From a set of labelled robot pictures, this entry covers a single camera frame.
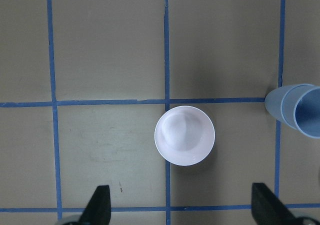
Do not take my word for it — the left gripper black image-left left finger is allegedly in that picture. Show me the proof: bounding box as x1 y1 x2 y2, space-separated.
77 185 112 225

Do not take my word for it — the left gripper black image-right right finger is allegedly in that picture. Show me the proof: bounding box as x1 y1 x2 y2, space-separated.
251 182 305 225

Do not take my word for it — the blue cup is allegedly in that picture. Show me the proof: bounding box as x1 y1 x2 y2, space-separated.
281 84 320 139
264 83 309 128

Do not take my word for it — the pink bowl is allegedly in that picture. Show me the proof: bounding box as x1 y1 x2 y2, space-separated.
154 105 216 166

